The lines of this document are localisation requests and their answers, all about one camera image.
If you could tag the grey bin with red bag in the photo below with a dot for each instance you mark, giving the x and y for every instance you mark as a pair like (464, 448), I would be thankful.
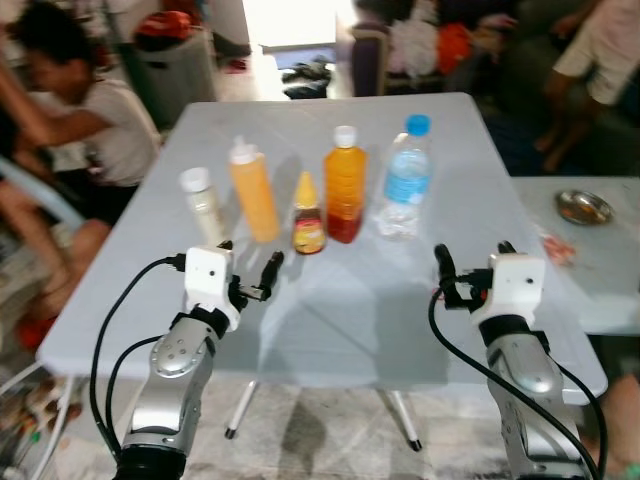
(175, 75)

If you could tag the pink plastic wrapper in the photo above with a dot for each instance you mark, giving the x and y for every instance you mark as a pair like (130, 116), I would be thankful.
(560, 250)

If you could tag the child in white shirt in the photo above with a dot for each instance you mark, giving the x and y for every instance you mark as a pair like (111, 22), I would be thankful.
(115, 130)

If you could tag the large grey folding table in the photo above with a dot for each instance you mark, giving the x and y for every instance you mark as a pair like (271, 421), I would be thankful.
(340, 300)

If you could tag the white-capped orange liquid bottle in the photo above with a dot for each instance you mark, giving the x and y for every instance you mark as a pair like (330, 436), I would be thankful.
(345, 190)

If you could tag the small grey side table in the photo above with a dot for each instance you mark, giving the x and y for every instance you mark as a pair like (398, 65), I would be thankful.
(600, 280)

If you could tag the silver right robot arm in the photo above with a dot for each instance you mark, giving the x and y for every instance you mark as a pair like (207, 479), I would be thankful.
(520, 375)

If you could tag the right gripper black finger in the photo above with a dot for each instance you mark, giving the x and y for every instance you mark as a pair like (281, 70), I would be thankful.
(507, 248)
(446, 262)

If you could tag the dark shoes pile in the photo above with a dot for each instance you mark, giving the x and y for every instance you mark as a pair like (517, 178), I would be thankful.
(308, 78)

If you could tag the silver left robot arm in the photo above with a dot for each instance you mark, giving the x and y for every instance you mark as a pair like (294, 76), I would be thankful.
(175, 385)

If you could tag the orange squeeze bottle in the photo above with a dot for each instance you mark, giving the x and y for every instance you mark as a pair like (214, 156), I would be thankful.
(255, 195)

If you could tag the small white-capped cream bottle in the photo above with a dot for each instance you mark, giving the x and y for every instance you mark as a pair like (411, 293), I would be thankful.
(207, 210)

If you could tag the person in white shorts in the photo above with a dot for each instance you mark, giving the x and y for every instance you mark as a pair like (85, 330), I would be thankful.
(600, 50)

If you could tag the white and orange clothes pile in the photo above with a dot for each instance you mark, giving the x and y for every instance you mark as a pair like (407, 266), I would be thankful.
(415, 45)

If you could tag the light blue plastic chair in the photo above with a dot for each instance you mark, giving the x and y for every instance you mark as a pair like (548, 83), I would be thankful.
(30, 180)

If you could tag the bare leg of person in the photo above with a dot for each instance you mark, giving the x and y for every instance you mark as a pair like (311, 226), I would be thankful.
(625, 420)

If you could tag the dark framed chair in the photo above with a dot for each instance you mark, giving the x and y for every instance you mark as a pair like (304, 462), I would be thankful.
(365, 55)

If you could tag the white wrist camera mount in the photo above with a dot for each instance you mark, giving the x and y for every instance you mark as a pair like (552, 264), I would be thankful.
(515, 285)
(205, 275)

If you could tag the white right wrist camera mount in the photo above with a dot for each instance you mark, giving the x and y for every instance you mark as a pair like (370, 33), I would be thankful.
(515, 285)

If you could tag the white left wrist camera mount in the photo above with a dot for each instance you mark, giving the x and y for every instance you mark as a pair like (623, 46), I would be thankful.
(205, 275)

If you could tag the blue-capped clear water bottle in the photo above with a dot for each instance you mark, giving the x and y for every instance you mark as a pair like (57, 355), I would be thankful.
(405, 185)

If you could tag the small yellow-capped honey bottle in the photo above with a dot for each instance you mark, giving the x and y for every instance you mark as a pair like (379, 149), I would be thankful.
(308, 225)

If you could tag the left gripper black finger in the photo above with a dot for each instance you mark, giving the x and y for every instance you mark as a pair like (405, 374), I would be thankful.
(272, 270)
(226, 245)

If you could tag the dark green sofa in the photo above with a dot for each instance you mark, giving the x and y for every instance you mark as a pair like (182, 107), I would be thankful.
(520, 90)

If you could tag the round metal bowl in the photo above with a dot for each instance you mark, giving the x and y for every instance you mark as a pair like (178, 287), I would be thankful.
(584, 207)

